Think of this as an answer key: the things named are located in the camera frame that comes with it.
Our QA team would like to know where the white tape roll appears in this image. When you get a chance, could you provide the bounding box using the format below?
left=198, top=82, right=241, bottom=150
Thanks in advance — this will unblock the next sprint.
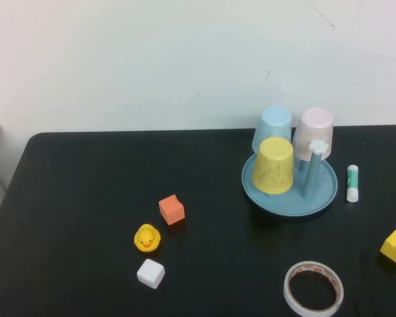
left=282, top=260, right=345, bottom=317

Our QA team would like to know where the pink plastic cup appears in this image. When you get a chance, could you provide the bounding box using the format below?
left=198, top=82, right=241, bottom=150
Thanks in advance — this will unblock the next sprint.
left=290, top=107, right=335, bottom=161

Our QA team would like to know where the white green glue stick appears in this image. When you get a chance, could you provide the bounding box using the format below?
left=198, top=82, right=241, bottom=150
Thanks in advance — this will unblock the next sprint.
left=346, top=164, right=362, bottom=203

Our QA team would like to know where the white foam cube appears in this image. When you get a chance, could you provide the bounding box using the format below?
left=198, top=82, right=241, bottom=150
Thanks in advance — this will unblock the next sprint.
left=136, top=258, right=166, bottom=290

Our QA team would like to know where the light blue plastic cup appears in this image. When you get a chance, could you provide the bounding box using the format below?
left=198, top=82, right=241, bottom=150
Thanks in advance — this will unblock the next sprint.
left=251, top=106, right=292, bottom=155

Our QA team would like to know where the orange foam cube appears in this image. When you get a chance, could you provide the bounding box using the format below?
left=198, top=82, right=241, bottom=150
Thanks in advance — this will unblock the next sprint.
left=158, top=194, right=185, bottom=227

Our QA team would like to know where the yellow plastic cup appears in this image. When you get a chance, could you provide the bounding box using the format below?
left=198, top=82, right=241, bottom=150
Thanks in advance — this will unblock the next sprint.
left=251, top=137, right=294, bottom=195

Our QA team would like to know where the yellow foam cube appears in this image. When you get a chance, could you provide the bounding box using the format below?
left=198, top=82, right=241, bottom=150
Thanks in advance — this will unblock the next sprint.
left=379, top=228, right=396, bottom=265

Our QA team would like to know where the blue cup stand with posts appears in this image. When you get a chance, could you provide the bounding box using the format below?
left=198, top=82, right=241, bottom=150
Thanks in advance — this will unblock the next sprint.
left=241, top=139, right=339, bottom=217

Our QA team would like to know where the yellow rubber duck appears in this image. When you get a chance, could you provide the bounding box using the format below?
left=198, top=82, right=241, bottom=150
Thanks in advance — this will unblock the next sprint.
left=133, top=223, right=162, bottom=254

